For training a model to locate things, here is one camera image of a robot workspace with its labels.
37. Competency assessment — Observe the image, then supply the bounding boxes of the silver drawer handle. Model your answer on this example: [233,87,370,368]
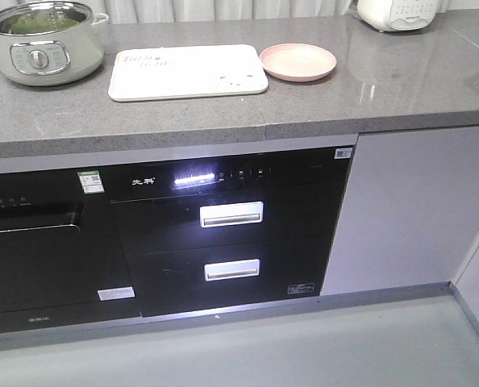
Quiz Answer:
[199,202,264,228]
[204,259,260,281]

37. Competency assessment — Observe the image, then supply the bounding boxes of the grey cabinet door right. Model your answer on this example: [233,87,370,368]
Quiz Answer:
[323,127,479,295]

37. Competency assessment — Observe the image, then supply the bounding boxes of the black built-in disinfection cabinet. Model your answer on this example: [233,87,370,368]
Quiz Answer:
[101,147,353,317]

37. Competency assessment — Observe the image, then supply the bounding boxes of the black built-in dishwasher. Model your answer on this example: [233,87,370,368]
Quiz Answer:
[0,167,140,334]

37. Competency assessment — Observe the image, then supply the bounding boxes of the green electric cooking pot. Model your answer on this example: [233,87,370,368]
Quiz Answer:
[0,1,109,86]

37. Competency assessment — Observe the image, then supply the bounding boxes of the lower silver drawer handle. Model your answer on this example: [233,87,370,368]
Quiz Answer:
[204,259,260,281]

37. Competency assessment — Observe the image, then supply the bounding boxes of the grey stone countertop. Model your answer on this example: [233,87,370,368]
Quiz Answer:
[0,10,479,164]

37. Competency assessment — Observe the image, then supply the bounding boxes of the pink round plate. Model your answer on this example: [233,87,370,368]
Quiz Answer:
[260,44,337,83]

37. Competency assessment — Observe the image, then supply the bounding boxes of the cream bear serving tray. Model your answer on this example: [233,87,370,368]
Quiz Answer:
[108,44,269,102]

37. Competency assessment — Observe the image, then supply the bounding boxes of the white rice cooker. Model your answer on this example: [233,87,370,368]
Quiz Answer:
[356,0,441,32]

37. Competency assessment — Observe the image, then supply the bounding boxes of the green lettuce leaf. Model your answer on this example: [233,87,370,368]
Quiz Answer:
[8,10,79,35]

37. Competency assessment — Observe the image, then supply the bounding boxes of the upper silver drawer handle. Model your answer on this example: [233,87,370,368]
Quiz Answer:
[199,202,264,228]

